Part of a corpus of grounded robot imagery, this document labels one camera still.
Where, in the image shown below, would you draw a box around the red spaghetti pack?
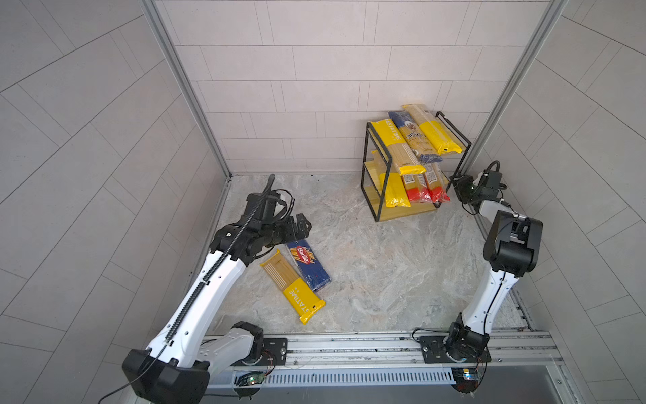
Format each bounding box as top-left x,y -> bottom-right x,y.
401,173 -> 432,204
424,163 -> 450,205

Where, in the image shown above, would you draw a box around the dark blue pasta box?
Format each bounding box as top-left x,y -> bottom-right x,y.
287,240 -> 331,292

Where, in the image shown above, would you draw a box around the red spaghetti pack top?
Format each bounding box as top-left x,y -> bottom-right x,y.
401,173 -> 432,204

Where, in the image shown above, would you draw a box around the yellow kraft pasta pack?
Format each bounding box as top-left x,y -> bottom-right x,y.
372,150 -> 411,208
403,104 -> 463,156

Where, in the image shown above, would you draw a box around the yellow pasta pack wholewheat spaghetti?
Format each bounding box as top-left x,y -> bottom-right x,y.
368,119 -> 426,176

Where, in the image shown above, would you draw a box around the blue clear spaghetti pack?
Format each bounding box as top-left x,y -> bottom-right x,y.
389,111 -> 442,165

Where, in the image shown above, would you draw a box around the yellow pastatime pasta pack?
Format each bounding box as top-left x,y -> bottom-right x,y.
261,250 -> 326,324

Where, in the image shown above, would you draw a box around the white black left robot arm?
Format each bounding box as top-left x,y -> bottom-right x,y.
122,175 -> 311,403

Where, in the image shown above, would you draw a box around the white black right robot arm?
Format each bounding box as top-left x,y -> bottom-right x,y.
415,160 -> 543,364

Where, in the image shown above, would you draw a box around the left circuit board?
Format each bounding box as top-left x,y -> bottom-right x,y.
235,371 -> 267,388

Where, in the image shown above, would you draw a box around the circuit board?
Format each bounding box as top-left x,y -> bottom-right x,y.
235,371 -> 267,388
451,368 -> 480,394

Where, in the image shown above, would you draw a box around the right circuit board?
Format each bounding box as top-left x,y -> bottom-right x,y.
451,368 -> 480,394

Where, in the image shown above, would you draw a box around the wooden shelf black metal frame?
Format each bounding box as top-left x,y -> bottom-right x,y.
361,104 -> 471,222

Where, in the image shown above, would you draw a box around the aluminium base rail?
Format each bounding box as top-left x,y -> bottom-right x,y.
140,330 -> 556,375

